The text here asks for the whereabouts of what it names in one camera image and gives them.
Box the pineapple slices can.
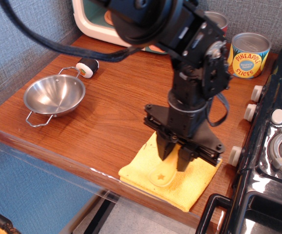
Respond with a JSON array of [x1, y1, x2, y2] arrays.
[[227, 32, 271, 79]]

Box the white stove knob lower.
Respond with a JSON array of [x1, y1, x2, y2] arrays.
[[228, 146, 242, 167]]

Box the yellow towel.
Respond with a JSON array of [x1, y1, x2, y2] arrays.
[[119, 133, 220, 212]]

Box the tomato sauce can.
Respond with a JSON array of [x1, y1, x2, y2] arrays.
[[205, 11, 228, 36]]

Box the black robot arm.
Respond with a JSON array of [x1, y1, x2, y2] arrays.
[[97, 0, 231, 172]]

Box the white teal toy microwave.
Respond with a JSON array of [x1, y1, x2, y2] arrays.
[[72, 0, 168, 55]]

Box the steel bowl with handles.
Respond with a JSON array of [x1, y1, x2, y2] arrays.
[[23, 67, 86, 128]]

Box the black braided cable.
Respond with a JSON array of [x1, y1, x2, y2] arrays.
[[0, 0, 141, 63]]

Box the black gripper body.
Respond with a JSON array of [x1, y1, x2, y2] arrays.
[[144, 104, 224, 166]]

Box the white stove knob upper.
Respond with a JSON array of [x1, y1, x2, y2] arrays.
[[251, 85, 263, 102]]

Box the black oven door handle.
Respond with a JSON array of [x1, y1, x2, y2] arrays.
[[196, 194, 233, 234]]

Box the white stove knob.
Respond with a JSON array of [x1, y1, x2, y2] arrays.
[[251, 85, 263, 102], [228, 146, 242, 167], [243, 104, 257, 122]]

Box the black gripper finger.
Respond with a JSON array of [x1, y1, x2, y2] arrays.
[[177, 147, 195, 172], [156, 131, 178, 161]]

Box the white stove knob middle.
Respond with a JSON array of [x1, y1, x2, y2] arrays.
[[243, 104, 257, 122]]

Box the toy sushi roll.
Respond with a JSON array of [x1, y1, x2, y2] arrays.
[[76, 58, 100, 78]]

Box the black toy stove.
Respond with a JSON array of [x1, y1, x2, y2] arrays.
[[217, 49, 282, 234]]

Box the yellow brush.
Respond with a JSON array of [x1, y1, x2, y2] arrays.
[[148, 144, 180, 187]]

